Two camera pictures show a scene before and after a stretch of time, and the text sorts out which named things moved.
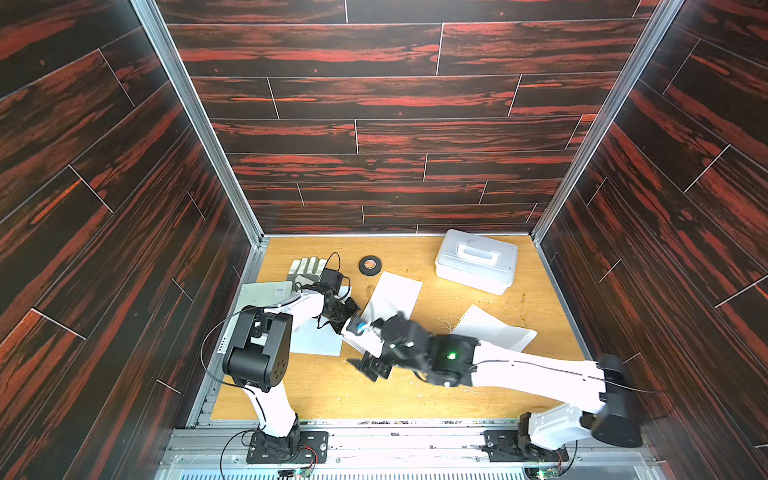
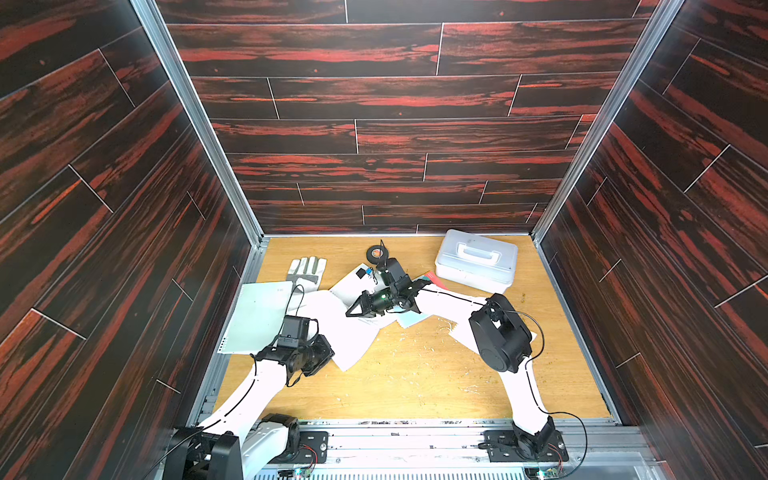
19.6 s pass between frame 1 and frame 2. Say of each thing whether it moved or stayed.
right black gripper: moved
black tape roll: moved
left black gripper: moved
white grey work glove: stayed
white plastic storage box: stayed
